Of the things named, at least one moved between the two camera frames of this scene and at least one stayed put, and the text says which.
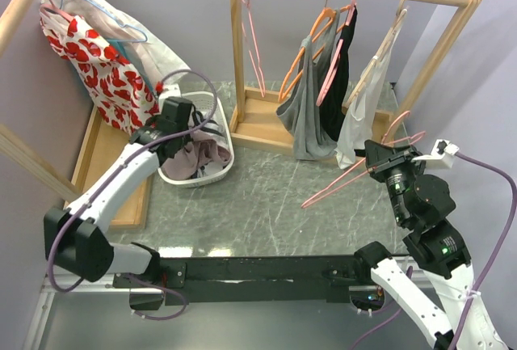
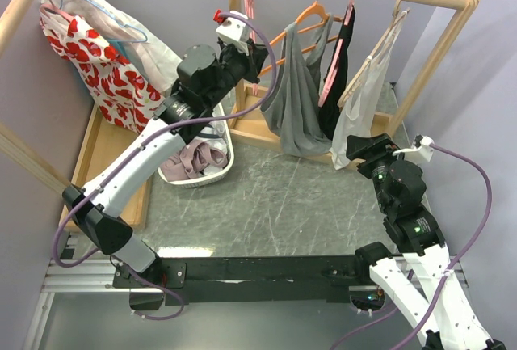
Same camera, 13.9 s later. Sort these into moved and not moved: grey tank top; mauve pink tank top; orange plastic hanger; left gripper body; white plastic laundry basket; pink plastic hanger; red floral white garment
Moved: left gripper body; orange plastic hanger; grey tank top
Not moved: pink plastic hanger; white plastic laundry basket; red floral white garment; mauve pink tank top
